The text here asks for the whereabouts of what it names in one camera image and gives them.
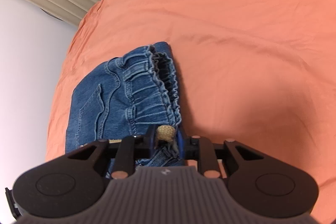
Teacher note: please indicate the blue denim jeans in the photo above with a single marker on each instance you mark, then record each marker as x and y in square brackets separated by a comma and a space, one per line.
[126, 95]

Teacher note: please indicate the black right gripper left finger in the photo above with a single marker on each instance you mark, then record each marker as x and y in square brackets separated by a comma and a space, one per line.
[144, 145]

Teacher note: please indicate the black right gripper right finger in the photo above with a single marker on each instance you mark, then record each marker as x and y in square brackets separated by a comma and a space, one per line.
[188, 146]

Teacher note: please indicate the orange bed sheet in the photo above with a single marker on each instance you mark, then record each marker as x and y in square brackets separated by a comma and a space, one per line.
[261, 72]

